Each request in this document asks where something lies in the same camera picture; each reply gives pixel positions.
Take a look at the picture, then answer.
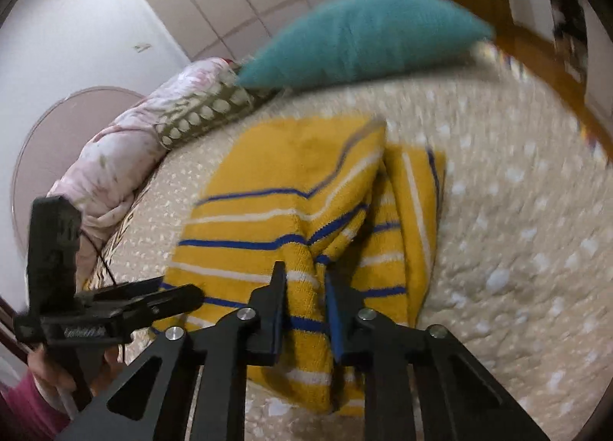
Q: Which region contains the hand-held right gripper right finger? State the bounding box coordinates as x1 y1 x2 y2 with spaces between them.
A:
325 271 551 441

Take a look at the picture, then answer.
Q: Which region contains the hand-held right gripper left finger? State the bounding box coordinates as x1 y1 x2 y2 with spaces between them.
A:
55 261 288 441

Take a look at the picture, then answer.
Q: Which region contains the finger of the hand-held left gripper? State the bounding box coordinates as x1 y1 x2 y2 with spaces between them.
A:
77 277 166 306
120 284 205 328

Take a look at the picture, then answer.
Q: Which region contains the yellow striped knit sweater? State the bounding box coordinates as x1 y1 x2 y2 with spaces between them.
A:
153 115 447 418

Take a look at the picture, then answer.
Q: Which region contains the person's left forearm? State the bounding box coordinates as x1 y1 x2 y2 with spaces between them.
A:
0 371 74 441

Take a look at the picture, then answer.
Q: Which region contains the person's left hand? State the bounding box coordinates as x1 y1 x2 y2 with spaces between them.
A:
28 346 125 400

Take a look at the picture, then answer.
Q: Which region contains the round pink headboard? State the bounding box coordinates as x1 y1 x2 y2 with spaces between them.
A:
12 87 144 250

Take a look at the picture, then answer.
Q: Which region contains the pink floral duvet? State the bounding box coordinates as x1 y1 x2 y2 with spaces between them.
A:
45 57 240 289

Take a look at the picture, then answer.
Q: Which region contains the green hedgehog print bolster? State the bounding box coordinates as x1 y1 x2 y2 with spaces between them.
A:
153 71 279 151

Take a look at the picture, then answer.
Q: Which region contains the teal ribbed pillow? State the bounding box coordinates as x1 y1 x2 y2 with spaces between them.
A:
234 0 496 90

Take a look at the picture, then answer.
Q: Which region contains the cluttered white shelf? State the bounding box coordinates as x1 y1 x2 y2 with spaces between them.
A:
531 0 595 82

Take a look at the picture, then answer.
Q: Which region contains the black cable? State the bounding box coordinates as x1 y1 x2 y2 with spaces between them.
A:
79 228 126 362

